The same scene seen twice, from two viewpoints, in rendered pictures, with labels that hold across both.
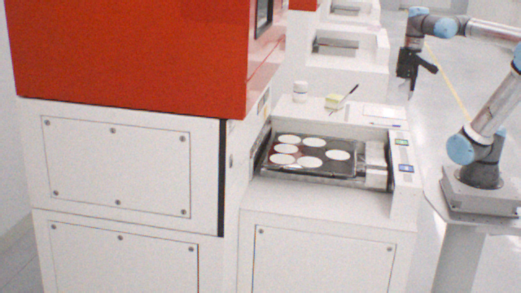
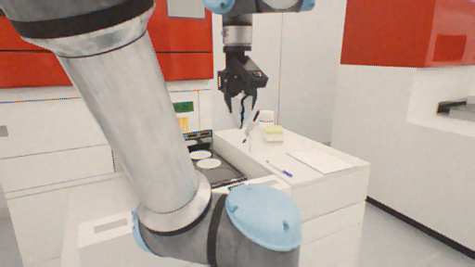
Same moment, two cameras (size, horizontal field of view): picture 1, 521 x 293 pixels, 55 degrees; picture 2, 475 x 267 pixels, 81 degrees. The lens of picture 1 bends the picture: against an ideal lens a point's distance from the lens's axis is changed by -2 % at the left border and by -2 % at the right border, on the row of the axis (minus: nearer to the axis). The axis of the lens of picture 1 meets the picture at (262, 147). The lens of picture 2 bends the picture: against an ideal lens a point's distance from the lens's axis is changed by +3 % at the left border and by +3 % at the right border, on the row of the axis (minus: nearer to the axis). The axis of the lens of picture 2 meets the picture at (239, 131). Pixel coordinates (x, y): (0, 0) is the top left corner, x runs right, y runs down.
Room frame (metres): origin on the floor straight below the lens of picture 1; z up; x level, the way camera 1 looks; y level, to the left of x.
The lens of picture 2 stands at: (1.52, -1.13, 1.34)
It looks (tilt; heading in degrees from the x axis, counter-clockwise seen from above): 16 degrees down; 53
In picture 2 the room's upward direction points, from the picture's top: straight up
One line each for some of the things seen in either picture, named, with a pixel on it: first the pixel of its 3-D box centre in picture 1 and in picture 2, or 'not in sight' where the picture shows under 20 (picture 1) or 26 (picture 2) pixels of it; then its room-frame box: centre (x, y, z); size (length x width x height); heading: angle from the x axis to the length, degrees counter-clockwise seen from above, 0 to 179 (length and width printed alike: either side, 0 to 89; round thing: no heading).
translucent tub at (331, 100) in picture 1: (334, 102); (273, 134); (2.31, -0.33, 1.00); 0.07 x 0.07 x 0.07; 57
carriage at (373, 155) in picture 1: (374, 164); not in sight; (1.92, -0.47, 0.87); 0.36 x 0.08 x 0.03; 171
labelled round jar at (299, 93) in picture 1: (299, 91); (266, 120); (2.42, -0.17, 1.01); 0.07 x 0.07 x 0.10
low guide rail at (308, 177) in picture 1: (322, 179); not in sight; (1.82, -0.24, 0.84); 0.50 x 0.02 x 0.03; 81
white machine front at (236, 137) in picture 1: (250, 134); (121, 131); (1.79, 0.05, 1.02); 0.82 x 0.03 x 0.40; 171
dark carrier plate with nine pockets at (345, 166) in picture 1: (312, 151); (183, 169); (1.95, -0.20, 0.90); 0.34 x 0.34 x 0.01; 81
